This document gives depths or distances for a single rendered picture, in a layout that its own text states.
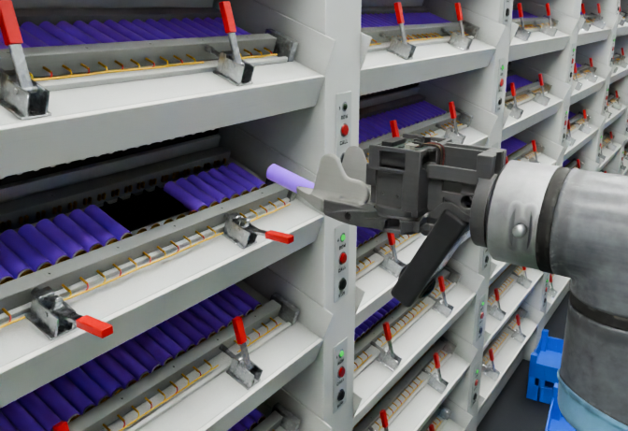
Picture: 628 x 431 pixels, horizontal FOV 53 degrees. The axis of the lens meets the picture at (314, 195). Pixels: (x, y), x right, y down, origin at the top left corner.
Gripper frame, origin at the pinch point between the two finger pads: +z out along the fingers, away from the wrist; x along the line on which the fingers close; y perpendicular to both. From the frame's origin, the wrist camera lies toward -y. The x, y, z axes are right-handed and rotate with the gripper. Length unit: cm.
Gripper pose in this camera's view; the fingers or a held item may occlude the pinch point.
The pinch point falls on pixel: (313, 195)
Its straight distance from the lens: 68.0
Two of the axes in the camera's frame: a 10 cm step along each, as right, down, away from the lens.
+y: 0.0, -9.6, -2.8
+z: -8.2, -1.6, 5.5
